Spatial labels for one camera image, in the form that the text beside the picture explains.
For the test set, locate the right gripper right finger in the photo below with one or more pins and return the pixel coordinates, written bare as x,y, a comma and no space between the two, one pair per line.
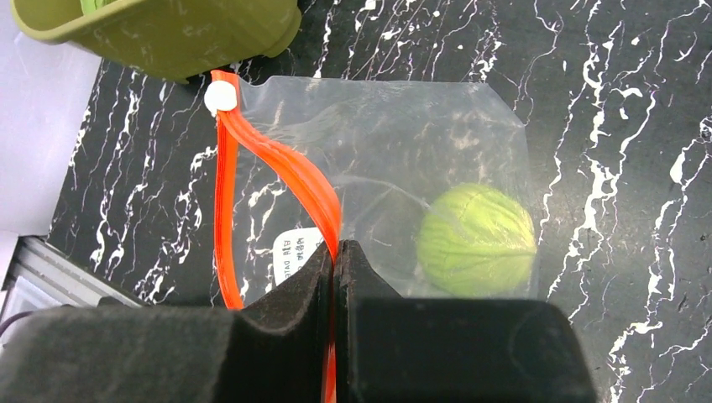
391,348

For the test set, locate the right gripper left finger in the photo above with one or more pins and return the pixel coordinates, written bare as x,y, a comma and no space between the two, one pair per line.
271,351

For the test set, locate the green cabbage toy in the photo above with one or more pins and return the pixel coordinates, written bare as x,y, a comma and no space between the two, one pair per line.
476,241

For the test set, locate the clear zip bag orange zipper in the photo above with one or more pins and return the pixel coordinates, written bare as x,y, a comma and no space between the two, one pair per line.
304,163

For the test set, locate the olive green plastic bin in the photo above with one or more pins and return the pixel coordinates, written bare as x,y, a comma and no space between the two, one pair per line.
168,39

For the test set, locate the green leafy vegetable toy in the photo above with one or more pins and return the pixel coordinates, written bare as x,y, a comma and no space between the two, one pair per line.
91,6

